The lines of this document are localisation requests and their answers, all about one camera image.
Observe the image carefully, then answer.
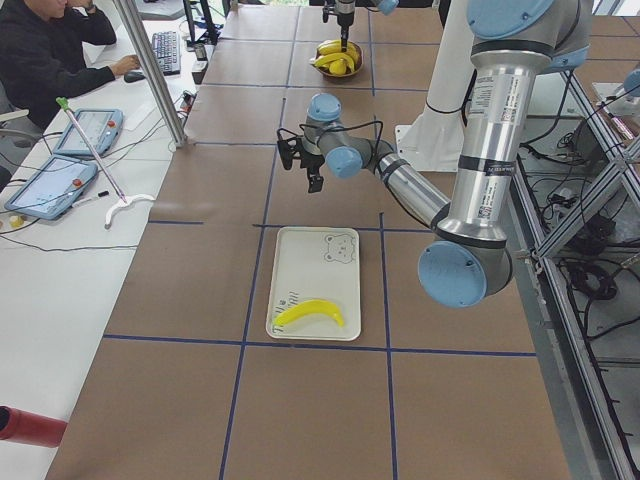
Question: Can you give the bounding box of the white rectangular bear plate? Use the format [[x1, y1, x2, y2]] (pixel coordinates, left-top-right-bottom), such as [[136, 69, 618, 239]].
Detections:
[[266, 227, 361, 341]]

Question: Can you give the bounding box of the black computer mouse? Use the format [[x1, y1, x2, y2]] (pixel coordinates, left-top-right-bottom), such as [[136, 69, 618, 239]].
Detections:
[[124, 71, 146, 83]]

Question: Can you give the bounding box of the yellow banana in basket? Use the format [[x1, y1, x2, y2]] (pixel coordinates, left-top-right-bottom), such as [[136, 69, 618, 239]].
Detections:
[[353, 43, 364, 71]]

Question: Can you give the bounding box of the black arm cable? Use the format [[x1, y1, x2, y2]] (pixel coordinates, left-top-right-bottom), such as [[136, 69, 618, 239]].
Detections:
[[276, 118, 386, 174]]

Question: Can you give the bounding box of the black computer keyboard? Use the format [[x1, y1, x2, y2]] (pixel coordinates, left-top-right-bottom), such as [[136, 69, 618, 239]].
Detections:
[[151, 31, 181, 75]]

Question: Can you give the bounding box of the aluminium frame post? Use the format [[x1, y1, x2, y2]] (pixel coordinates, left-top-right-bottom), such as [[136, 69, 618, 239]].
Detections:
[[114, 0, 186, 148]]

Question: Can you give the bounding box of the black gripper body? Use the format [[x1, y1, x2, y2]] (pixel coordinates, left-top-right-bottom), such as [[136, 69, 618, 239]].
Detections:
[[334, 0, 355, 26], [300, 150, 325, 175]]

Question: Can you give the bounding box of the dark yellow banana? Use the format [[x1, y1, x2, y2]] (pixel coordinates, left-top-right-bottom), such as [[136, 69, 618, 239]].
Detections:
[[316, 39, 343, 55]]

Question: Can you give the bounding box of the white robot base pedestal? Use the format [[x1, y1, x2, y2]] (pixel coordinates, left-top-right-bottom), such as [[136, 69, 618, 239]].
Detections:
[[395, 0, 474, 172]]

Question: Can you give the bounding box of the seated person in black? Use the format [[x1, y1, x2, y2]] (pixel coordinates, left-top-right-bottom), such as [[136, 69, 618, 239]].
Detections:
[[1, 0, 140, 130]]

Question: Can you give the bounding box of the woven wicker fruit basket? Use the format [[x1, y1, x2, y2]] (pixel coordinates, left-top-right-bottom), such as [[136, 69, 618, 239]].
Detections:
[[309, 39, 363, 78]]

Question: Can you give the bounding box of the blue teach pendant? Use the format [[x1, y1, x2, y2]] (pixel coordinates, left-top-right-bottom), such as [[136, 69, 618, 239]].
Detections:
[[4, 154, 98, 220], [53, 109, 124, 158]]

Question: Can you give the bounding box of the lower blue teach pendant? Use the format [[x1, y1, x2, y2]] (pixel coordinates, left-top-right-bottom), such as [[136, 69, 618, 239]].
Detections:
[[4, 154, 98, 220]]

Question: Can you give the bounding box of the black marker pen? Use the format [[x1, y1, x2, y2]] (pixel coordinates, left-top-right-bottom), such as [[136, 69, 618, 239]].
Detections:
[[71, 190, 110, 208]]

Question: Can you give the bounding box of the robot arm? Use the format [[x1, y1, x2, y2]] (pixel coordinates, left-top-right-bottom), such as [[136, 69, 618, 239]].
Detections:
[[322, 0, 398, 52], [279, 1, 592, 308]]

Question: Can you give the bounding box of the bright yellow banana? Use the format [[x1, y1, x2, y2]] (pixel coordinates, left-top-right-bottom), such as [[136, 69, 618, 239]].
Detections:
[[273, 299, 345, 327]]

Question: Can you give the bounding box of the upper blue teach pendant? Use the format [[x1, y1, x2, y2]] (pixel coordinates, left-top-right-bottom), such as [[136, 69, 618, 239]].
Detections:
[[53, 109, 124, 158]]

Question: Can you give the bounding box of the red cylinder bottle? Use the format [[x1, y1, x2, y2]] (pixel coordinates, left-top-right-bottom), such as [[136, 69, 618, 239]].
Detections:
[[1, 406, 68, 448]]

